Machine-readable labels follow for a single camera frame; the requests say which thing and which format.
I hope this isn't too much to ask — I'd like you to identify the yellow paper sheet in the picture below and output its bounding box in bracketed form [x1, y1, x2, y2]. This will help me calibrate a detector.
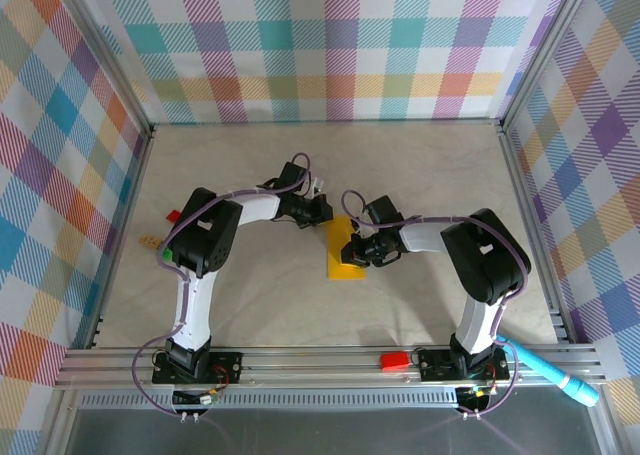
[324, 215, 368, 280]

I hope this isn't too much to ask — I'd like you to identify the long aluminium table edge bar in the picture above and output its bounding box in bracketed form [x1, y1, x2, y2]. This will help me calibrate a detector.
[149, 118, 504, 127]

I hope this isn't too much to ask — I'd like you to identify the red rectangular block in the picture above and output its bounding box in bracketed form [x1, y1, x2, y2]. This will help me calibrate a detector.
[380, 352, 410, 373]

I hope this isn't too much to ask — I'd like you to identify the aluminium table side bar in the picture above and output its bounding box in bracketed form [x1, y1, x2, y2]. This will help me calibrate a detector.
[497, 124, 574, 349]
[87, 127, 156, 351]

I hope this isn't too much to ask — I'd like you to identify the grey metal panel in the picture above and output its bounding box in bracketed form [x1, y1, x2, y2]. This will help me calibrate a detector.
[62, 407, 604, 455]

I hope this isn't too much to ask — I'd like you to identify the teal cylindrical tube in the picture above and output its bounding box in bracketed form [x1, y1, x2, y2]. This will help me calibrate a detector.
[502, 342, 600, 407]

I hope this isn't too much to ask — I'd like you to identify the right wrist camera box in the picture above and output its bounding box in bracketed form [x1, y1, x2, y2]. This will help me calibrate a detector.
[362, 194, 405, 226]

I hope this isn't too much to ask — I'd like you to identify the wide aluminium extrusion rail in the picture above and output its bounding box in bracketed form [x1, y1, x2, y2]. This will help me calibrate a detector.
[53, 344, 607, 392]

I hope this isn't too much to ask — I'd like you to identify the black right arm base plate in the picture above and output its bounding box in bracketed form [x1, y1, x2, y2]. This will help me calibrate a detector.
[417, 347, 511, 382]

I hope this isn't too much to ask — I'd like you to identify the slotted grey cable duct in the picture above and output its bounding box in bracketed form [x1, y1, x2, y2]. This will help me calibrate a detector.
[79, 392, 461, 410]

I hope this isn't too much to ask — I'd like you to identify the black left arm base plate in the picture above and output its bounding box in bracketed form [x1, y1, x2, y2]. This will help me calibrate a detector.
[151, 349, 245, 387]

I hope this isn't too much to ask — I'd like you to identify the black cable mount bracket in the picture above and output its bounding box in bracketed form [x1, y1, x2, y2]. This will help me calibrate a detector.
[171, 387, 225, 424]
[455, 383, 497, 422]

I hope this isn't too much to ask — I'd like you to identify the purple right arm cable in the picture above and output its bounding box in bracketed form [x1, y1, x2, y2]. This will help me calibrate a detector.
[341, 189, 532, 419]

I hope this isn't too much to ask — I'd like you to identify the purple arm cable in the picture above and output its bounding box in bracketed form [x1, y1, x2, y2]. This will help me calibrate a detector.
[341, 189, 532, 419]
[132, 152, 315, 419]

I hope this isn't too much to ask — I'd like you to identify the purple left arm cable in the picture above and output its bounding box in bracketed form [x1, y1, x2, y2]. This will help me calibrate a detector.
[132, 152, 315, 419]

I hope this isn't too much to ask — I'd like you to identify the aluminium frame post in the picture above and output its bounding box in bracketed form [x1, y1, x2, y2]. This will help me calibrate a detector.
[49, 0, 156, 139]
[497, 0, 599, 134]

